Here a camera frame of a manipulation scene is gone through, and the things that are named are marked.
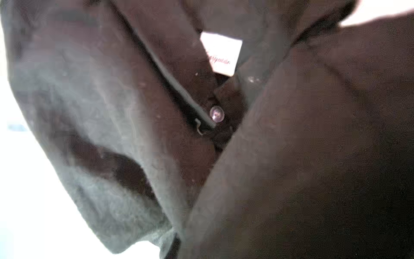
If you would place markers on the black shirt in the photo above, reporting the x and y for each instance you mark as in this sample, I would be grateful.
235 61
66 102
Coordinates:
224 129

